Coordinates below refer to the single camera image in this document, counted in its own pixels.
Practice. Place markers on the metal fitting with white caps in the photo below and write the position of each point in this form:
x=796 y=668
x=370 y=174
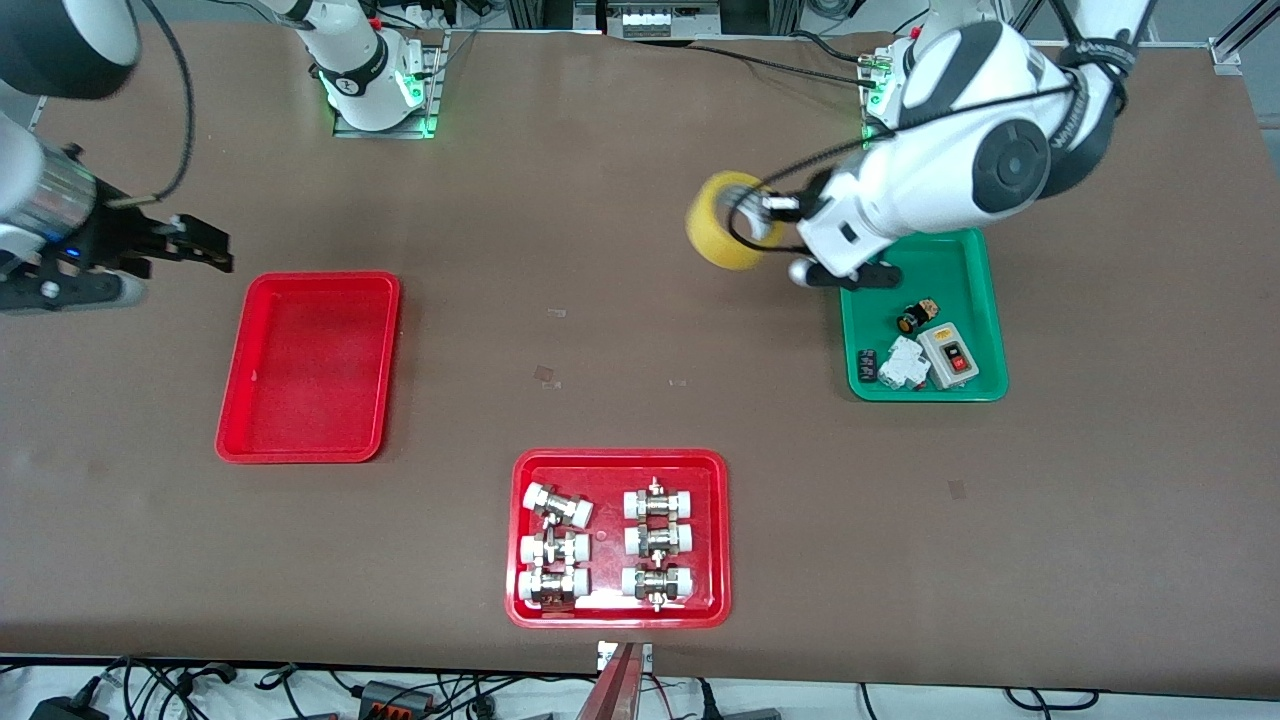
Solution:
x=657 y=583
x=553 y=586
x=658 y=541
x=553 y=549
x=560 y=505
x=658 y=502

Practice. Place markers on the white circuit breaker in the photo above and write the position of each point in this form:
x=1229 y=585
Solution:
x=905 y=365

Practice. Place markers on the grey power strip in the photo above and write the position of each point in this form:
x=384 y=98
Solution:
x=660 y=18

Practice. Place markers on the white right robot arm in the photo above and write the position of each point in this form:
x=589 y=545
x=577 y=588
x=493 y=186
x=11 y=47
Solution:
x=60 y=40

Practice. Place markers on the right arm aluminium base plate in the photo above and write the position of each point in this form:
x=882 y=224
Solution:
x=428 y=100

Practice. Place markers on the yellow tape roll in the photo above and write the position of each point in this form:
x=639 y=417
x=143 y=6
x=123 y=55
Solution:
x=715 y=245

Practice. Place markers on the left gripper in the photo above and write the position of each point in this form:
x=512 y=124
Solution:
x=757 y=208

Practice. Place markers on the silver mounting bracket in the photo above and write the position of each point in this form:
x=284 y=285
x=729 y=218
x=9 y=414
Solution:
x=605 y=655

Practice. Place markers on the aluminium frame profile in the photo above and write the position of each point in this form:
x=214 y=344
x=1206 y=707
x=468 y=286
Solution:
x=1226 y=52

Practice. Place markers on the grey on-off switch box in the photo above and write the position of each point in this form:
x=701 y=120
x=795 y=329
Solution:
x=950 y=355

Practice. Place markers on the black yellow push button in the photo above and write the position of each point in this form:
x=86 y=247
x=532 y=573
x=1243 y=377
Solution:
x=915 y=318

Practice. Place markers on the green plastic tray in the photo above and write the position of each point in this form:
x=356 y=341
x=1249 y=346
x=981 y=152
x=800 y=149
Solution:
x=960 y=285

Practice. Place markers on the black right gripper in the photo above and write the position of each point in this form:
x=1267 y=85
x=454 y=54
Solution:
x=108 y=240

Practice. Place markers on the empty red plastic tray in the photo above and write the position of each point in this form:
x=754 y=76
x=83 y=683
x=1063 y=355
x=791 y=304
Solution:
x=310 y=370

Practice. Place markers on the black cylindrical capacitor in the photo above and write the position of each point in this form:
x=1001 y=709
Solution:
x=867 y=366

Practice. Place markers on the red tray holding fittings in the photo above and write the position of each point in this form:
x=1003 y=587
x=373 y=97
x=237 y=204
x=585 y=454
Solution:
x=610 y=610

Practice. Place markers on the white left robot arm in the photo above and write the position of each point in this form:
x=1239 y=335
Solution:
x=950 y=100

